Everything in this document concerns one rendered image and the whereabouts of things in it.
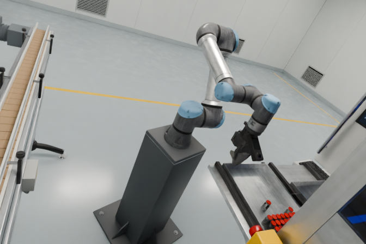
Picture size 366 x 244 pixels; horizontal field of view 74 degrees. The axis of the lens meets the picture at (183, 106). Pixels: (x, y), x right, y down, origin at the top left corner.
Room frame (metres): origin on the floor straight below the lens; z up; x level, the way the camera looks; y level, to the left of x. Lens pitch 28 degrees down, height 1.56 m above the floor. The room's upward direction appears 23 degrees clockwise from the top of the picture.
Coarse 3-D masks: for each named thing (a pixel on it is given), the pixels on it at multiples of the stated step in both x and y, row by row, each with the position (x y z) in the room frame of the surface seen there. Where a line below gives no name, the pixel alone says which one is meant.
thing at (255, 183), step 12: (228, 168) 0.90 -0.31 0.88; (240, 168) 0.94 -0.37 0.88; (252, 168) 0.98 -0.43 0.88; (264, 168) 1.00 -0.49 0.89; (240, 180) 0.86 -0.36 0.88; (252, 180) 0.89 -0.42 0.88; (264, 180) 0.93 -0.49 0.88; (276, 180) 0.93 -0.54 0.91; (240, 192) 0.75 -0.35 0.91; (252, 192) 0.81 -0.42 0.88; (264, 192) 0.85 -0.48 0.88; (276, 192) 0.88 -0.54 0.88; (252, 204) 0.75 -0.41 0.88; (276, 204) 0.80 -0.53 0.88; (288, 204) 0.83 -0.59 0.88; (252, 216) 0.67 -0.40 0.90; (264, 216) 0.71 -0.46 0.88; (264, 228) 0.65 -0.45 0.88
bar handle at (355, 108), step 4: (364, 96) 1.44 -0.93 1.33; (360, 100) 1.44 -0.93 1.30; (364, 100) 1.44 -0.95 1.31; (356, 104) 1.45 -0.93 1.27; (360, 104) 1.44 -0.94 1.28; (352, 108) 1.45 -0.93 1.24; (356, 108) 1.44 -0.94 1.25; (352, 112) 1.44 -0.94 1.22; (348, 116) 1.44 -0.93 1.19; (344, 120) 1.44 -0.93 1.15; (340, 124) 1.44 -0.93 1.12; (344, 124) 1.44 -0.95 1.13; (336, 128) 1.45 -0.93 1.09; (340, 128) 1.44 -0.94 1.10; (332, 132) 1.45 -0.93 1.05; (336, 132) 1.44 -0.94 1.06; (332, 136) 1.44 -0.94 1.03; (328, 140) 1.44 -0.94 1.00; (324, 144) 1.44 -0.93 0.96; (320, 148) 1.44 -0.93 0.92; (324, 148) 1.44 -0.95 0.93; (320, 152) 1.44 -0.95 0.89
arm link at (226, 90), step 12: (204, 24) 1.24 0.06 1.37; (216, 24) 1.27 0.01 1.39; (204, 36) 1.15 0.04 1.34; (216, 36) 1.22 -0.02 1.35; (204, 48) 1.11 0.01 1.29; (216, 48) 1.10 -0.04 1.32; (216, 60) 1.03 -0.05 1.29; (216, 72) 0.99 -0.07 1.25; (228, 72) 0.98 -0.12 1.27; (216, 84) 0.97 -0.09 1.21; (228, 84) 0.91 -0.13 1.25; (216, 96) 0.90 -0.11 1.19; (228, 96) 0.88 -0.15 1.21; (240, 96) 0.92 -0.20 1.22
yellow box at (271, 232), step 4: (256, 232) 0.49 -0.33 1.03; (260, 232) 0.49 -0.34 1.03; (264, 232) 0.50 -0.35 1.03; (268, 232) 0.50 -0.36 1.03; (272, 232) 0.51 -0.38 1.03; (252, 236) 0.48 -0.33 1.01; (256, 236) 0.48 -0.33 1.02; (260, 236) 0.48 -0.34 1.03; (264, 236) 0.48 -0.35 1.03; (268, 236) 0.49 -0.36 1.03; (272, 236) 0.49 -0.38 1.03; (276, 236) 0.50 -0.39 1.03; (252, 240) 0.48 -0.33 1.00; (256, 240) 0.47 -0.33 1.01; (260, 240) 0.47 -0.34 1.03; (264, 240) 0.47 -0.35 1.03; (268, 240) 0.47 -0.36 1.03; (272, 240) 0.48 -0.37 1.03; (276, 240) 0.49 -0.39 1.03; (280, 240) 0.49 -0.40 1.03
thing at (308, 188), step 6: (324, 180) 1.09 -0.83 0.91; (294, 186) 0.94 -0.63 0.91; (300, 186) 1.00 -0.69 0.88; (306, 186) 1.02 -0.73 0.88; (312, 186) 1.04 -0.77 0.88; (318, 186) 1.07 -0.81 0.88; (300, 192) 0.91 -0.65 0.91; (306, 192) 0.97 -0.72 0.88; (312, 192) 0.99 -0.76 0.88; (306, 198) 0.88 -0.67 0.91
